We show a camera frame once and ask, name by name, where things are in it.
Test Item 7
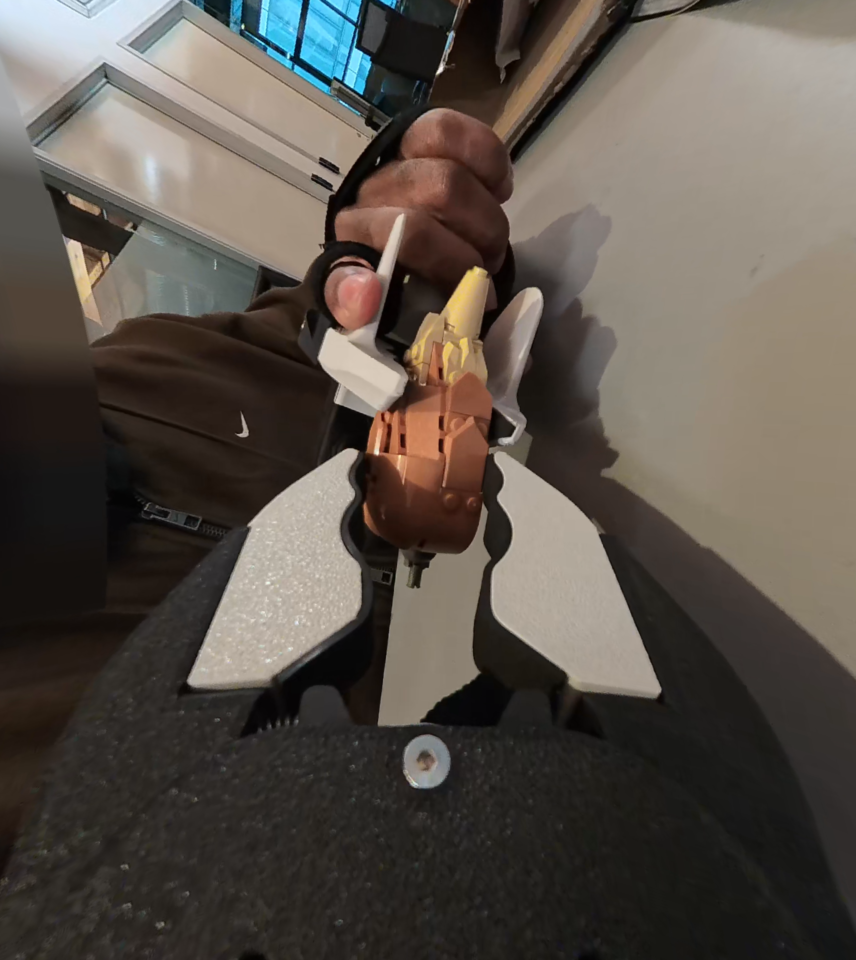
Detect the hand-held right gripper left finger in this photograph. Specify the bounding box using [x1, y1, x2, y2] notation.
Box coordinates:
[186, 448, 373, 693]

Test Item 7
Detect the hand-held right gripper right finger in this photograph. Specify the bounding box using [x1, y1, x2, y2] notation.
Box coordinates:
[475, 450, 664, 701]

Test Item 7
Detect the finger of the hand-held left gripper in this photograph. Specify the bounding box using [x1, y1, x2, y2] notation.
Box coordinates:
[317, 212, 410, 415]
[482, 287, 547, 447]

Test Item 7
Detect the orange toy brick model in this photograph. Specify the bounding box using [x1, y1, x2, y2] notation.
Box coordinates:
[360, 264, 494, 591]

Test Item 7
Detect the person's left forearm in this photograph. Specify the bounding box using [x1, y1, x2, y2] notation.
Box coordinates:
[244, 281, 339, 354]

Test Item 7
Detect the person's left hand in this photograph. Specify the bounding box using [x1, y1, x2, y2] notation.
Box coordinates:
[323, 107, 517, 331]

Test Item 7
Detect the person's brown zip hoodie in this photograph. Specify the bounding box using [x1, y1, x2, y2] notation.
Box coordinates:
[86, 281, 399, 751]

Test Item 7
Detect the blue-lit window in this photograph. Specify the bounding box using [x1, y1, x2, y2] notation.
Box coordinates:
[239, 0, 373, 102]

